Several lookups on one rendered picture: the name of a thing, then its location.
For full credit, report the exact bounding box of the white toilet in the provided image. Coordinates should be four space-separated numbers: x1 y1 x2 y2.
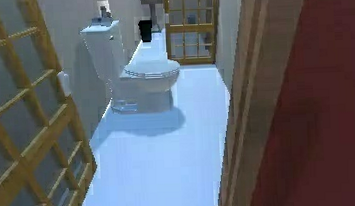
79 17 183 117

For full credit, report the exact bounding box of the wooden lattice glass door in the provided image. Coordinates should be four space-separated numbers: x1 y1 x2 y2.
0 0 99 206
162 0 222 67

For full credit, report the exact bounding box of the black bin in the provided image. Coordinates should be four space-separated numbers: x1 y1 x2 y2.
137 19 155 44

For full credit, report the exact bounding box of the grey spray bottle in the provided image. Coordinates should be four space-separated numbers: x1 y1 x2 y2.
91 0 114 28

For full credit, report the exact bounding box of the grey pedestal sink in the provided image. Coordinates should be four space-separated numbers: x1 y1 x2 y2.
139 0 166 35

